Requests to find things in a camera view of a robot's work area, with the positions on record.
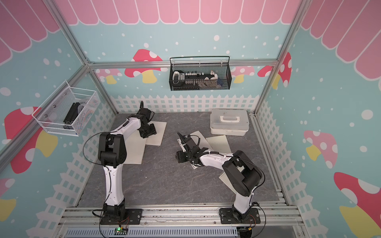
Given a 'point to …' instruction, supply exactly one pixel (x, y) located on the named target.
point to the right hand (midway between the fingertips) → (179, 155)
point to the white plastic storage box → (229, 122)
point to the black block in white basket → (71, 116)
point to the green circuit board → (119, 231)
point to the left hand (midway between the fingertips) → (152, 136)
